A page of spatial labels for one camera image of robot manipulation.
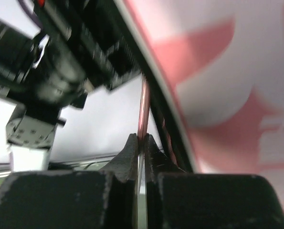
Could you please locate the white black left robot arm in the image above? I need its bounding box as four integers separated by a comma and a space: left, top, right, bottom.
0, 0, 141, 109

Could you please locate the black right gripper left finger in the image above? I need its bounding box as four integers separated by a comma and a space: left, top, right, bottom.
0, 134, 137, 229

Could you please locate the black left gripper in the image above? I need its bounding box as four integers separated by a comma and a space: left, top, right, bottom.
34, 0, 141, 108

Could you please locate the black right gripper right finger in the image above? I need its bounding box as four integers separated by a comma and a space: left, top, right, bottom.
144, 135, 284, 229

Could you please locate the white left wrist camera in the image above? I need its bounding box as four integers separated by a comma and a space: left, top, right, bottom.
6, 104, 60, 172

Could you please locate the pink racket bag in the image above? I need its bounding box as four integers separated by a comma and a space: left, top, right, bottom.
113, 0, 284, 175

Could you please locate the pink badminton racket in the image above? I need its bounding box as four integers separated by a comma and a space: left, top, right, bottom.
135, 73, 150, 229

